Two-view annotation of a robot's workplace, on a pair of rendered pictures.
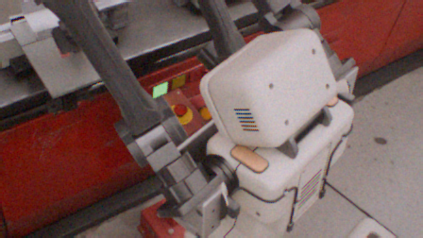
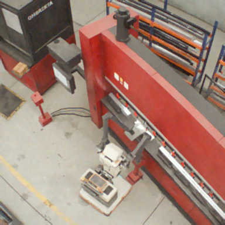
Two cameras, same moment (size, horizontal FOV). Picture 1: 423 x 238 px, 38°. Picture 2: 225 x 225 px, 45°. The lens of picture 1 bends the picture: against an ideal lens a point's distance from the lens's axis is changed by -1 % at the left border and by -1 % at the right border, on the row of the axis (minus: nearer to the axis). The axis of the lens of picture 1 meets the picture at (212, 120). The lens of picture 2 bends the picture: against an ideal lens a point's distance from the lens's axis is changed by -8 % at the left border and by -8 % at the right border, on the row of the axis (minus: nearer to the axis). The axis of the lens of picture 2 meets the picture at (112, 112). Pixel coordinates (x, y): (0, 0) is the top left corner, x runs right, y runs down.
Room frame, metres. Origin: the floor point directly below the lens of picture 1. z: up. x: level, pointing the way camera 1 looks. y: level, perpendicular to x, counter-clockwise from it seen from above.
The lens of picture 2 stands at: (1.00, -1.75, 4.83)
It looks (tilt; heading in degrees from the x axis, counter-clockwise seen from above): 57 degrees down; 97
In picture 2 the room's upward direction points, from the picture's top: 2 degrees counter-clockwise
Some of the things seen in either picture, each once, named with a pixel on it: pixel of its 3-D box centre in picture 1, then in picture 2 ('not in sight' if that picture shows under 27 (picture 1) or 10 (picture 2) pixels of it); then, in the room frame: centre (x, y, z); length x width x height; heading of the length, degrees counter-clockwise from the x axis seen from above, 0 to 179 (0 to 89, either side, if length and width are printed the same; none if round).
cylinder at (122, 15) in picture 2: not in sight; (128, 25); (0.88, 0.98, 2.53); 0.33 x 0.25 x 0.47; 133
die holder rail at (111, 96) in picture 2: not in sight; (119, 105); (0.77, 0.90, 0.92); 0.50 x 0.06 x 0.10; 133
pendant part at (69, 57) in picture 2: not in sight; (66, 68); (-0.04, 1.11, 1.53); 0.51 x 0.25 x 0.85; 138
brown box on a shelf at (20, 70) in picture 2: not in sight; (19, 68); (-1.09, 1.49, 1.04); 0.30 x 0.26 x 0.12; 147
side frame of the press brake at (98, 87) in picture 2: not in sight; (111, 74); (0.61, 1.33, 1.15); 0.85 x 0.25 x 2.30; 43
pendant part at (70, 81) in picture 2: not in sight; (64, 77); (-0.06, 1.01, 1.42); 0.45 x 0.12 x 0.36; 138
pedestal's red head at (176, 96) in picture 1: (190, 112); (137, 159); (1.12, 0.07, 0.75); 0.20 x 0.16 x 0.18; 134
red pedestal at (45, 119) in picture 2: not in sight; (40, 109); (-0.69, 1.05, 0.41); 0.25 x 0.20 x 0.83; 43
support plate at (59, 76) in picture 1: (63, 49); (134, 132); (1.04, 0.40, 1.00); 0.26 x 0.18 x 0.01; 43
